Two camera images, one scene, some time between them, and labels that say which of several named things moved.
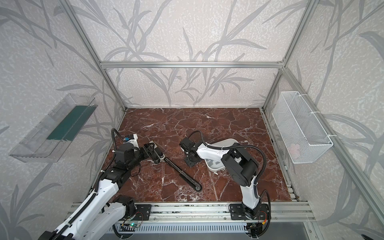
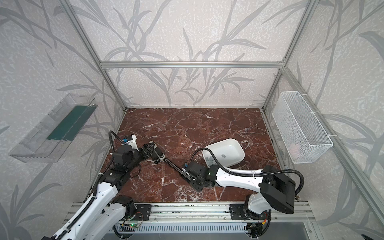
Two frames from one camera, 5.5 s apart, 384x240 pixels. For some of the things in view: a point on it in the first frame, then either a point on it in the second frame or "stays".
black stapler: (187, 178) stays
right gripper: (191, 154) -> (185, 171)
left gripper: (151, 150) stays
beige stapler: (160, 154) stays
